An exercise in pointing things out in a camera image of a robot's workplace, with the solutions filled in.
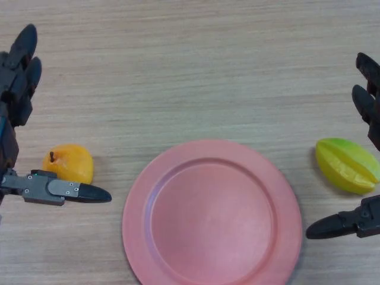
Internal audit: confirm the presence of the yellow-green starfruit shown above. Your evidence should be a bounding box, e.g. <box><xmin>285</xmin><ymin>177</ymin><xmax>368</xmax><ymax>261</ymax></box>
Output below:
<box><xmin>315</xmin><ymin>137</ymin><xmax>380</xmax><ymax>196</ymax></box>

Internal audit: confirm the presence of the pink round plate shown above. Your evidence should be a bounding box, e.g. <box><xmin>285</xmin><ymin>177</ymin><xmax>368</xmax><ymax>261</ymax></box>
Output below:
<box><xmin>121</xmin><ymin>139</ymin><xmax>303</xmax><ymax>285</ymax></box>

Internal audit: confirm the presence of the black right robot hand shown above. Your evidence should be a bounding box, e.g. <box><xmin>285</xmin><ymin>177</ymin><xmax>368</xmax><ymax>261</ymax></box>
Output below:
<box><xmin>305</xmin><ymin>52</ymin><xmax>380</xmax><ymax>240</ymax></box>

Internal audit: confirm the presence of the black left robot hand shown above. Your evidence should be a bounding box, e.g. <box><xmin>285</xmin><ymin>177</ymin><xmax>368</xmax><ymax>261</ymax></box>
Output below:
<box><xmin>0</xmin><ymin>24</ymin><xmax>113</xmax><ymax>207</ymax></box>

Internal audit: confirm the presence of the orange pear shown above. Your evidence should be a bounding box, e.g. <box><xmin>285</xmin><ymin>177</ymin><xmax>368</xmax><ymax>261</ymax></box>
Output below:
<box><xmin>42</xmin><ymin>143</ymin><xmax>95</xmax><ymax>185</ymax></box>

